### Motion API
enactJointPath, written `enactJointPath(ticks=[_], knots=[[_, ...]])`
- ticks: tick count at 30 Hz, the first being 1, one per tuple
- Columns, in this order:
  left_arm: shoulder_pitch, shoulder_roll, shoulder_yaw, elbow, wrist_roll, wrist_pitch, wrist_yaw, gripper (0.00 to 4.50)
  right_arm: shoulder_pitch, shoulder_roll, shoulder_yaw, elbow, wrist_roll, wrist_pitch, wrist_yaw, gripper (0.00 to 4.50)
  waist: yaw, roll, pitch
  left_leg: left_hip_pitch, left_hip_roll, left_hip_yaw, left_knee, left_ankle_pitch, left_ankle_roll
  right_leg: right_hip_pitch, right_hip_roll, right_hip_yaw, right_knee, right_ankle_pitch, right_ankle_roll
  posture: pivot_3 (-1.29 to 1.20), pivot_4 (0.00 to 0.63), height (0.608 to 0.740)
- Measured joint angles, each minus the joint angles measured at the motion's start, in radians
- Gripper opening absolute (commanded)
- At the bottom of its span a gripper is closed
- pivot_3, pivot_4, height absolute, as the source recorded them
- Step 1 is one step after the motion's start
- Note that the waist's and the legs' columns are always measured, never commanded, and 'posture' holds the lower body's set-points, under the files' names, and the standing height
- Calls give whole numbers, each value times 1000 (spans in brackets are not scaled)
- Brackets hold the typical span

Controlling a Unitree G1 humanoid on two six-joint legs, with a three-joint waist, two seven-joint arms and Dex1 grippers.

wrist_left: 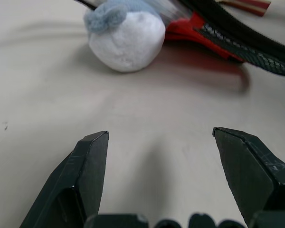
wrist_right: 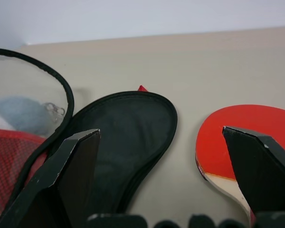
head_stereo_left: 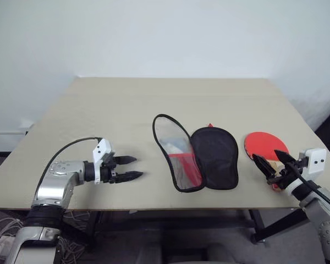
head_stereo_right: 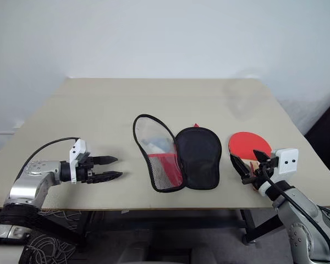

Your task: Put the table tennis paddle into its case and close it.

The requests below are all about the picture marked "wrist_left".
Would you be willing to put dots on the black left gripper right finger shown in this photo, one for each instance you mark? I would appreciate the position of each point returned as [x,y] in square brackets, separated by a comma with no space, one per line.
[249,171]

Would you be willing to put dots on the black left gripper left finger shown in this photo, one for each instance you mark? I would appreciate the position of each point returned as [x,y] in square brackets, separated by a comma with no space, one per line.
[85,171]

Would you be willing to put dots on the red and black mesh bag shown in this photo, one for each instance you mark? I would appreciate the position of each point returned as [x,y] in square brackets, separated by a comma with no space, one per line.
[230,33]

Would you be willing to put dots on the red and tan object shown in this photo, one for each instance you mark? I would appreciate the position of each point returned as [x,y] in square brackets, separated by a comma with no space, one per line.
[247,5]

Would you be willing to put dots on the white and blue plush toy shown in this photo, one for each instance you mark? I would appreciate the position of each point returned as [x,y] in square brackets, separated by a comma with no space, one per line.
[128,40]

